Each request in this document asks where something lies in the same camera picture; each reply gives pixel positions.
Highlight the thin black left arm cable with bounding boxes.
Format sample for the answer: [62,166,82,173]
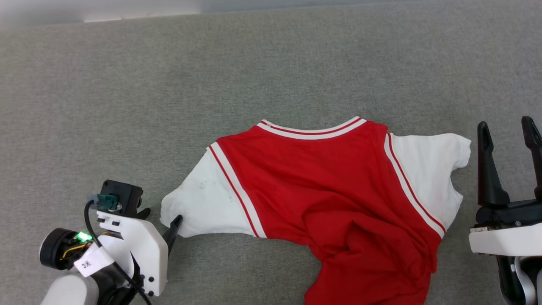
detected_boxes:
[84,200,153,305]

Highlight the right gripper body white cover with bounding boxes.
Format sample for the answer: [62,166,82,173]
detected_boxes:
[468,198,542,257]

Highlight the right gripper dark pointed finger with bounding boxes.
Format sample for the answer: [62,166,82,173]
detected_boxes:
[521,116,542,200]
[477,121,511,207]

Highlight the red and white jersey shirt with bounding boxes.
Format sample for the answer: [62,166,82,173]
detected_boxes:
[160,116,472,305]

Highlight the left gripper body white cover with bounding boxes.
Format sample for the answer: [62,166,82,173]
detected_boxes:
[39,211,169,297]

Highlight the teal cable plug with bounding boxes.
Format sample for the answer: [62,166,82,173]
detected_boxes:
[89,194,119,211]

